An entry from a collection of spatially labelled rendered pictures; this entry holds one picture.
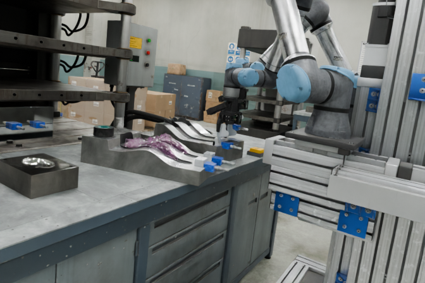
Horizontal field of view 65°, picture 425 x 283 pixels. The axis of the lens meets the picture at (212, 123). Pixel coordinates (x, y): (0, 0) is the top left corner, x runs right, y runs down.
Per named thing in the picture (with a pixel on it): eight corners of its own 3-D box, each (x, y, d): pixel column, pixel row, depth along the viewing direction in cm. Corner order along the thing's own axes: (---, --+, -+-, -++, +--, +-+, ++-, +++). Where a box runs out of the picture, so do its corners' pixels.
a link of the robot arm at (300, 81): (339, 95, 104) (301, -41, 122) (301, 91, 97) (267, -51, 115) (312, 110, 114) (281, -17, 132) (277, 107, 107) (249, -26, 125)
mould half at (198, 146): (242, 157, 171) (245, 131, 169) (214, 166, 149) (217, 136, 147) (168, 138, 197) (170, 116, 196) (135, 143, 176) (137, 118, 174)
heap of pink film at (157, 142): (191, 153, 144) (193, 135, 143) (175, 162, 127) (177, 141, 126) (137, 143, 150) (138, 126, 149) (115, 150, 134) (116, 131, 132)
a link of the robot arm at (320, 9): (338, 5, 148) (258, 84, 160) (334, 10, 159) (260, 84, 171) (319, -13, 149) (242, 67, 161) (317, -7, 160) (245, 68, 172)
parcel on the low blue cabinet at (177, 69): (186, 75, 900) (187, 64, 896) (179, 74, 870) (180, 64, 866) (173, 74, 919) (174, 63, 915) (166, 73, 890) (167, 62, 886)
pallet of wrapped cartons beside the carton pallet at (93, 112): (147, 137, 586) (152, 84, 572) (117, 144, 514) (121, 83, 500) (94, 126, 635) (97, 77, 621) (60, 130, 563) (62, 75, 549)
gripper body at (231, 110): (233, 126, 146) (236, 98, 145) (216, 122, 151) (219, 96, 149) (241, 125, 153) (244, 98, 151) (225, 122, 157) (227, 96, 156)
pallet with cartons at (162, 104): (173, 130, 686) (177, 94, 676) (153, 135, 610) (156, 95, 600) (124, 121, 727) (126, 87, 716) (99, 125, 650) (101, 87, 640)
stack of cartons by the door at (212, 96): (237, 126, 849) (241, 93, 837) (232, 127, 820) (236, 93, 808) (208, 120, 888) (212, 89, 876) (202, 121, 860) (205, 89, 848)
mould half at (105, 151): (217, 168, 145) (220, 144, 143) (198, 186, 120) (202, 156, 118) (116, 150, 158) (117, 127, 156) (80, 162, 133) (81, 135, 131)
